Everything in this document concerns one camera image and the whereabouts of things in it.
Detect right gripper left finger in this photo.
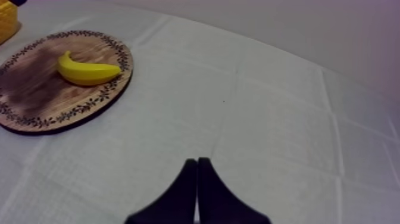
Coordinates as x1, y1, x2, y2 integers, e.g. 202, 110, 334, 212
124, 158, 198, 224

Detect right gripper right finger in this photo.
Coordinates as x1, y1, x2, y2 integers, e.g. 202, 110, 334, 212
197, 157, 272, 224

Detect yellow toy banana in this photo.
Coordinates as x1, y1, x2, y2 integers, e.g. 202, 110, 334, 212
56, 50, 122, 87

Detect round wooden board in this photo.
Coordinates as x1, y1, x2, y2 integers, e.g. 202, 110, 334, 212
0, 30, 135, 136

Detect yellow plastic basket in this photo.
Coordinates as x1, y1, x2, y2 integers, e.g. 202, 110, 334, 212
0, 0, 20, 45

